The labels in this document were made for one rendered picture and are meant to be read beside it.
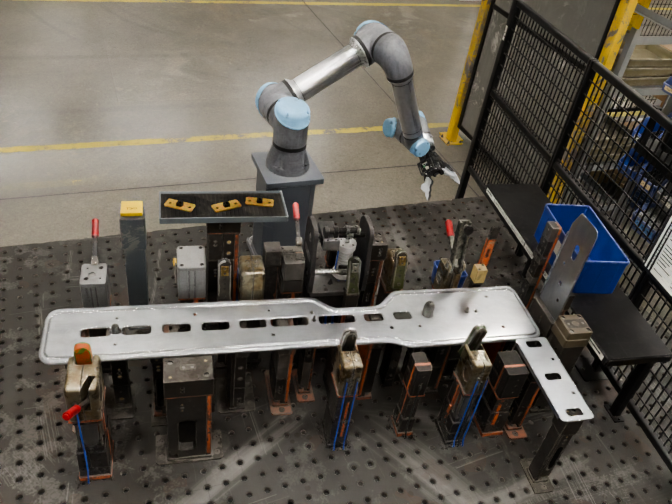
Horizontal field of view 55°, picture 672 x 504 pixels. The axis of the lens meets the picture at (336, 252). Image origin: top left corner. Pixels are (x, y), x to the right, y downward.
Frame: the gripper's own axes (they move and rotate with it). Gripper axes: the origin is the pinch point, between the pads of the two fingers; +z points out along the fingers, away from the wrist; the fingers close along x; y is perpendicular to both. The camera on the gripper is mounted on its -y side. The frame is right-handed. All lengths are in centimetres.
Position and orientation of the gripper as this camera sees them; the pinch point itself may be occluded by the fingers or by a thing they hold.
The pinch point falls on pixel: (444, 193)
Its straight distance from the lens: 259.3
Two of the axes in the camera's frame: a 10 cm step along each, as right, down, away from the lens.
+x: 7.2, -3.8, -5.7
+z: 2.8, 9.2, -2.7
